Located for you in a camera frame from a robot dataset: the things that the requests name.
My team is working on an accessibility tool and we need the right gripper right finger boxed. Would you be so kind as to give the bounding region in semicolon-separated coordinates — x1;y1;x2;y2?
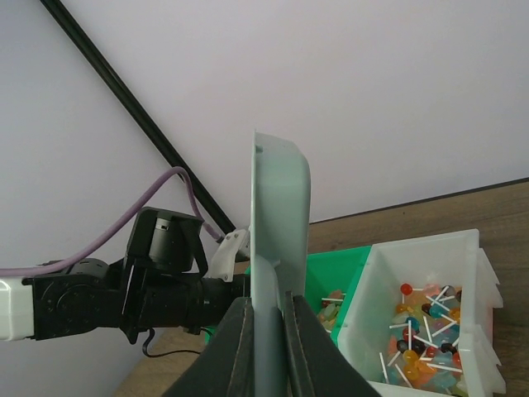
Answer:
283;291;379;397

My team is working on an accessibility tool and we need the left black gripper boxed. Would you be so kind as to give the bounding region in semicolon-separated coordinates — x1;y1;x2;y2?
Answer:
201;274;250;328

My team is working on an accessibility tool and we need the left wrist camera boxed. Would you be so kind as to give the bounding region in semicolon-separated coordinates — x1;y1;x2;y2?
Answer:
206;228;250;282

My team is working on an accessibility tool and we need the white candy bin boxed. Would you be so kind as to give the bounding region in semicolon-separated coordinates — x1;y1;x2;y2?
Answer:
336;229;506;396

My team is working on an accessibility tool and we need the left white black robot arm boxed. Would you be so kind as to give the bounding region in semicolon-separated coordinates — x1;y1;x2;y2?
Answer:
1;208;250;344

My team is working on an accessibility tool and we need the black frame post left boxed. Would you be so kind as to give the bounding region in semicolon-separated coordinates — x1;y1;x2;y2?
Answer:
41;0;236;233

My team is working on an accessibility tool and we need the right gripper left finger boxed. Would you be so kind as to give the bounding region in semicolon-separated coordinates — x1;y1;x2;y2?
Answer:
164;298;255;397

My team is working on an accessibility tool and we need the green candy bin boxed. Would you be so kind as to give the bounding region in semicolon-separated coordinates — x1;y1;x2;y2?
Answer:
203;244;373;352

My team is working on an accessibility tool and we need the light blue slotted scoop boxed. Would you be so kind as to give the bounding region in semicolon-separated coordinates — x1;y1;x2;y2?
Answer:
250;132;311;396

